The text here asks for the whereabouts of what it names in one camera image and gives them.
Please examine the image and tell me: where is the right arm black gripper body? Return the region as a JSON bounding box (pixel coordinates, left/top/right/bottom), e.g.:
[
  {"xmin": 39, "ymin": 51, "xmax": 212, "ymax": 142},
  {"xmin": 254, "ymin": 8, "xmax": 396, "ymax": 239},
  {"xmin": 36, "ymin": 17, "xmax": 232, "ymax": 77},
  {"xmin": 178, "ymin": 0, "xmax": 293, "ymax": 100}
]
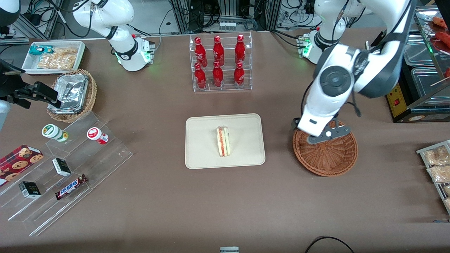
[{"xmin": 0, "ymin": 59, "xmax": 26, "ymax": 99}]

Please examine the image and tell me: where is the triangular sandwich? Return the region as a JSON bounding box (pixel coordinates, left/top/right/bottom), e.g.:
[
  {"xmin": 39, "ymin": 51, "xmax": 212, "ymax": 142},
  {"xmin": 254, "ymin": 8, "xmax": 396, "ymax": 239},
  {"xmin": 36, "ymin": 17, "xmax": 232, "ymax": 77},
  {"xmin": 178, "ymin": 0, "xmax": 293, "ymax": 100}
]
[{"xmin": 216, "ymin": 126, "xmax": 231, "ymax": 157}]

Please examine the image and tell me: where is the brown wicker basket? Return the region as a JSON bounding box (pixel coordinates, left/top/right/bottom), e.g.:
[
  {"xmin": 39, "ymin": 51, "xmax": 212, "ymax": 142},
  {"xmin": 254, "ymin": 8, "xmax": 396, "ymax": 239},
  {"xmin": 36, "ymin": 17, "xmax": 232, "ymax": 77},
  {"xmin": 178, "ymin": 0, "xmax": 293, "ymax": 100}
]
[{"xmin": 292, "ymin": 119, "xmax": 358, "ymax": 177}]

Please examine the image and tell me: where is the light wicker basket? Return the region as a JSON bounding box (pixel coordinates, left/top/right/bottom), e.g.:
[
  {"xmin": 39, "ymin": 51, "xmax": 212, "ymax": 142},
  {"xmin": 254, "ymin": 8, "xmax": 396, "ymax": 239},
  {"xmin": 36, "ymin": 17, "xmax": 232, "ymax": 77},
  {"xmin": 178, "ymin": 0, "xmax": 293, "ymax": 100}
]
[{"xmin": 46, "ymin": 69, "xmax": 97, "ymax": 123}]

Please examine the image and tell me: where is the beige rectangular plastic tray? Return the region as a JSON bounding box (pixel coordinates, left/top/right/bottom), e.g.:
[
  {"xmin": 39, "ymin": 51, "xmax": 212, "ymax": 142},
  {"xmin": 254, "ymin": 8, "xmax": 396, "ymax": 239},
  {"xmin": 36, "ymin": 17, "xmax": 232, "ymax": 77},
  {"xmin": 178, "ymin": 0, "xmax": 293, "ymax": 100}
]
[{"xmin": 185, "ymin": 113, "xmax": 266, "ymax": 170}]

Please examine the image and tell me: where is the metal tray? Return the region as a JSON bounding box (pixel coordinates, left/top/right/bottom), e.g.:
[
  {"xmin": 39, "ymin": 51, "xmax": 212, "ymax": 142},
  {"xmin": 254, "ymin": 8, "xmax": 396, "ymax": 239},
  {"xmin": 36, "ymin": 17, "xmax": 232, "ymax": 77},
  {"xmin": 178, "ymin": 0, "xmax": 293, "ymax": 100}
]
[{"xmin": 416, "ymin": 140, "xmax": 450, "ymax": 215}]

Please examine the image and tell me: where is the aluminium foil container stack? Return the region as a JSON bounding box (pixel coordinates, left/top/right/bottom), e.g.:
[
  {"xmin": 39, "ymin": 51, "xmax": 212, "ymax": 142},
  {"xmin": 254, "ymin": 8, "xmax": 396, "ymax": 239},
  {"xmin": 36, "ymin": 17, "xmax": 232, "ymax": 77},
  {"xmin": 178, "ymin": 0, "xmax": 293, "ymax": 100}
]
[{"xmin": 48, "ymin": 73, "xmax": 89, "ymax": 115}]

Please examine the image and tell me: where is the clear bag of chips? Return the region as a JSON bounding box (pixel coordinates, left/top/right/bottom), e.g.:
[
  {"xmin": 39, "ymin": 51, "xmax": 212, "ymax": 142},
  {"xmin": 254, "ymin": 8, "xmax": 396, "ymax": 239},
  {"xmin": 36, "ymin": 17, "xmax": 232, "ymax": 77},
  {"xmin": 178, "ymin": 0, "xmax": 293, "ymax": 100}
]
[{"xmin": 37, "ymin": 47, "xmax": 78, "ymax": 70}]

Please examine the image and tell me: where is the green sunflower lid jar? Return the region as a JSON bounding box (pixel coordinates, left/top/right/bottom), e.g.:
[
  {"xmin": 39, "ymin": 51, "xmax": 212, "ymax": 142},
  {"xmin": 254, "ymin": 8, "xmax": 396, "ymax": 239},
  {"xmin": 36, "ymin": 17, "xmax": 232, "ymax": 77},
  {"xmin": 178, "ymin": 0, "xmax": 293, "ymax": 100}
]
[{"xmin": 41, "ymin": 124, "xmax": 69, "ymax": 143}]

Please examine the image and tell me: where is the teal snack packet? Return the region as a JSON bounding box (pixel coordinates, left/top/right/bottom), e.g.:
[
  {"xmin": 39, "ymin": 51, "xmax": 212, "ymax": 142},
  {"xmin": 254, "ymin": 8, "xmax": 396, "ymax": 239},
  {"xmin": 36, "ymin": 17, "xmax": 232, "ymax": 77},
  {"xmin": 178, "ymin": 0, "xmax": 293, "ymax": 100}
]
[{"xmin": 29, "ymin": 45, "xmax": 54, "ymax": 57}]

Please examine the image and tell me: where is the white rectangular bin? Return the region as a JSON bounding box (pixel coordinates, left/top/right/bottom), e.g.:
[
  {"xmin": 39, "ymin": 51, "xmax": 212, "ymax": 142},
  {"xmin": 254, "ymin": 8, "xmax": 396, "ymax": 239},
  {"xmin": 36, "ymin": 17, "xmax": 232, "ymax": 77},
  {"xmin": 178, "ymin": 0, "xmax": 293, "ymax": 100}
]
[{"xmin": 21, "ymin": 41, "xmax": 86, "ymax": 75}]

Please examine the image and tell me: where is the red tartan cookie box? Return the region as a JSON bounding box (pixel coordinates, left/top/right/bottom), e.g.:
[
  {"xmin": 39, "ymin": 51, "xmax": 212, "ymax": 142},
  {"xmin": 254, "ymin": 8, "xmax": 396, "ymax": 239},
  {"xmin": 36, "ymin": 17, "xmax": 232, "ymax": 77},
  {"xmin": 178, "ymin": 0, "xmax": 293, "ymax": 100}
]
[{"xmin": 0, "ymin": 144, "xmax": 44, "ymax": 187}]

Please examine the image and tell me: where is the red lid white jar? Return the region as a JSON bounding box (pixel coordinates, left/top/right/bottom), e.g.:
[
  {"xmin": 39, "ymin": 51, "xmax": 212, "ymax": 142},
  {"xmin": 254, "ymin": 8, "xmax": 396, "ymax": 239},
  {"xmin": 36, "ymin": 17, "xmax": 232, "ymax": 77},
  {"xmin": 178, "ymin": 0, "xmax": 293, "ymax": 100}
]
[{"xmin": 86, "ymin": 127, "xmax": 109, "ymax": 145}]

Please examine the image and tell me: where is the red cola bottle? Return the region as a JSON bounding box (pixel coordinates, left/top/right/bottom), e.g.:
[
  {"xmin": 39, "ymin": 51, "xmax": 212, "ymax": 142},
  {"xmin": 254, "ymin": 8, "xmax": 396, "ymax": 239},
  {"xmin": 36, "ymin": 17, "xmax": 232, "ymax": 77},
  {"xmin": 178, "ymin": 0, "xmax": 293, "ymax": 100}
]
[
  {"xmin": 194, "ymin": 37, "xmax": 207, "ymax": 67},
  {"xmin": 235, "ymin": 34, "xmax": 246, "ymax": 65},
  {"xmin": 213, "ymin": 35, "xmax": 225, "ymax": 66},
  {"xmin": 194, "ymin": 63, "xmax": 207, "ymax": 89},
  {"xmin": 212, "ymin": 61, "xmax": 224, "ymax": 87},
  {"xmin": 234, "ymin": 61, "xmax": 245, "ymax": 88}
]

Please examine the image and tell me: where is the small black carton box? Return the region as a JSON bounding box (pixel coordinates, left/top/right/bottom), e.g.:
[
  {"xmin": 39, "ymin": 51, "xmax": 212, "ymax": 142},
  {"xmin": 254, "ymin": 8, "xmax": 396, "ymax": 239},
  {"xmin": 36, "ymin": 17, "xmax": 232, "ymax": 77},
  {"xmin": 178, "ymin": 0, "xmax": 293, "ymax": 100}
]
[
  {"xmin": 18, "ymin": 181, "xmax": 42, "ymax": 199},
  {"xmin": 52, "ymin": 158, "xmax": 72, "ymax": 177}
]

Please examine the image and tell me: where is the clear acrylic stepped shelf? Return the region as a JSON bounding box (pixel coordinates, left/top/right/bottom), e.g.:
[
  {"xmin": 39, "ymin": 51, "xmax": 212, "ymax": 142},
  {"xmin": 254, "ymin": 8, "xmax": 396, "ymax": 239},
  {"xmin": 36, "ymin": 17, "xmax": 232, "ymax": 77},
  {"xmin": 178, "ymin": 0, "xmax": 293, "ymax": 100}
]
[{"xmin": 0, "ymin": 111, "xmax": 134, "ymax": 236}]

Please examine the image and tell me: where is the clear acrylic bottle rack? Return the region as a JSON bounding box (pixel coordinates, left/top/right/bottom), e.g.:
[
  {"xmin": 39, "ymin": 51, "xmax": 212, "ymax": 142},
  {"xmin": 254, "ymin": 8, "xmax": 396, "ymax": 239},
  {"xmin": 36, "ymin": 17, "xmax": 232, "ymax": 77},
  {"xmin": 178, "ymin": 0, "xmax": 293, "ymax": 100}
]
[{"xmin": 189, "ymin": 32, "xmax": 253, "ymax": 92}]

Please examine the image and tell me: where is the Snickers chocolate bar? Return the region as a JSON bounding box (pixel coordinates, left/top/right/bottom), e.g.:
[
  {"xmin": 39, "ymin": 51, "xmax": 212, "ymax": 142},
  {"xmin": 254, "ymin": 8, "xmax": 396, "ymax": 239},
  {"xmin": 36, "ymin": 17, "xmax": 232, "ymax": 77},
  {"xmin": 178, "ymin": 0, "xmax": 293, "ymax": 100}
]
[{"xmin": 55, "ymin": 174, "xmax": 88, "ymax": 201}]

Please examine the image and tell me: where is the glass food display case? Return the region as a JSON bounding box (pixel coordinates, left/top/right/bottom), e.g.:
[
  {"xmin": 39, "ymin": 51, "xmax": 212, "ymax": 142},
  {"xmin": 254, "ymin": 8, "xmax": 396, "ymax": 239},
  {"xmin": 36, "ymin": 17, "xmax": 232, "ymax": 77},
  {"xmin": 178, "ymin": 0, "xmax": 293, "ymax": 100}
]
[{"xmin": 366, "ymin": 4, "xmax": 450, "ymax": 123}]

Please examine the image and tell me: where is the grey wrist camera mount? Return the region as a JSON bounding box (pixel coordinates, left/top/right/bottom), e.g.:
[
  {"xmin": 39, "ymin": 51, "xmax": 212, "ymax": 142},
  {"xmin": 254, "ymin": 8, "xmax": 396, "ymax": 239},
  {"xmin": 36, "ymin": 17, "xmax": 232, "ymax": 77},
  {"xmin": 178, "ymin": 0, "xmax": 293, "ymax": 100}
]
[{"xmin": 307, "ymin": 125, "xmax": 352, "ymax": 145}]

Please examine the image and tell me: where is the black cable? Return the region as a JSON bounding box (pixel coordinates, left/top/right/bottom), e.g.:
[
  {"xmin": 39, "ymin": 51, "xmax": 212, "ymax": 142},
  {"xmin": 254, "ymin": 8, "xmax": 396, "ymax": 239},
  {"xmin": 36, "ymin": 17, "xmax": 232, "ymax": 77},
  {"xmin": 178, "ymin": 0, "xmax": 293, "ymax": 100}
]
[{"xmin": 304, "ymin": 236, "xmax": 355, "ymax": 253}]

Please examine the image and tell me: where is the aluminium frame rack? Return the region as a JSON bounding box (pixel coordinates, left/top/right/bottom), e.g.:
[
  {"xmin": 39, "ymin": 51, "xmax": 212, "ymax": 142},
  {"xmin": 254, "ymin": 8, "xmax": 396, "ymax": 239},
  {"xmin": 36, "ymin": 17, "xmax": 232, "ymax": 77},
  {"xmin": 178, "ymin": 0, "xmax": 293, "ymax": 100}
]
[{"xmin": 168, "ymin": 0, "xmax": 282, "ymax": 34}]

